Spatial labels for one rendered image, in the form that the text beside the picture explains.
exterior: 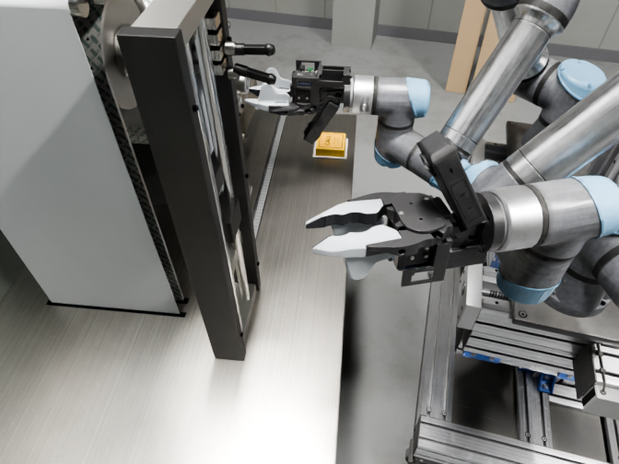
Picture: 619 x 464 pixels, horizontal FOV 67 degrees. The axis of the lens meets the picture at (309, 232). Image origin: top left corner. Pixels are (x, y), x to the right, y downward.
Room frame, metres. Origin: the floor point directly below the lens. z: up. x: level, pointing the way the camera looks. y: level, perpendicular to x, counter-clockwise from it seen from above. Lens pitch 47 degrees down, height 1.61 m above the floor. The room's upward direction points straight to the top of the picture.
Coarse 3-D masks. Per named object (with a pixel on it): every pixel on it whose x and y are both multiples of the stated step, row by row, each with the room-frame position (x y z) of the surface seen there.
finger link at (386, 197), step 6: (378, 192) 0.41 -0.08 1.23; (384, 192) 0.41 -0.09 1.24; (390, 192) 0.41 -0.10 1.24; (396, 192) 0.41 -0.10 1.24; (402, 192) 0.41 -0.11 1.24; (354, 198) 0.40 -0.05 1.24; (360, 198) 0.40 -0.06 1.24; (366, 198) 0.40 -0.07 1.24; (372, 198) 0.40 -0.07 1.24; (378, 198) 0.40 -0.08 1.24; (384, 198) 0.40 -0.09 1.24; (390, 198) 0.40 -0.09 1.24; (384, 204) 0.39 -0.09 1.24; (390, 204) 0.39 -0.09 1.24; (384, 210) 0.39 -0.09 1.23
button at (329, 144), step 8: (320, 136) 0.96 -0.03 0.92; (328, 136) 0.96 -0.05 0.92; (336, 136) 0.96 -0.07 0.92; (344, 136) 0.96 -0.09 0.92; (320, 144) 0.93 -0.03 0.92; (328, 144) 0.93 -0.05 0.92; (336, 144) 0.93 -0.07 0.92; (344, 144) 0.93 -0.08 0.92; (320, 152) 0.91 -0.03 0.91; (328, 152) 0.91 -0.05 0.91; (336, 152) 0.91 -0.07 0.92; (344, 152) 0.91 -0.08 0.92
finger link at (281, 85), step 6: (270, 72) 0.89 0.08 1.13; (276, 72) 0.88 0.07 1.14; (276, 78) 0.88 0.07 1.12; (282, 78) 0.88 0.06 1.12; (276, 84) 0.88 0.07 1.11; (282, 84) 0.88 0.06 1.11; (288, 84) 0.88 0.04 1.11; (252, 90) 0.88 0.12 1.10; (258, 90) 0.88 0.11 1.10; (276, 90) 0.88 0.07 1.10; (282, 90) 0.88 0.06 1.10; (288, 90) 0.87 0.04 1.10; (258, 96) 0.88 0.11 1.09
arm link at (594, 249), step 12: (588, 240) 0.55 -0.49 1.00; (600, 240) 0.54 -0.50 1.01; (612, 240) 0.53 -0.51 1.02; (588, 252) 0.53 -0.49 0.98; (600, 252) 0.52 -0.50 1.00; (612, 252) 0.51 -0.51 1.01; (576, 264) 0.55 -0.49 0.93; (588, 264) 0.52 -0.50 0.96; (600, 264) 0.50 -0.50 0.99; (588, 276) 0.53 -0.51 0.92
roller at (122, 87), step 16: (112, 0) 0.57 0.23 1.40; (128, 0) 0.60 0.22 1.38; (112, 16) 0.55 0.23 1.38; (128, 16) 0.59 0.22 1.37; (112, 32) 0.54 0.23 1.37; (112, 48) 0.53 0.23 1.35; (112, 64) 0.52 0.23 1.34; (112, 80) 0.51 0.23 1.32; (128, 80) 0.55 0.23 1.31; (128, 96) 0.53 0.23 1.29
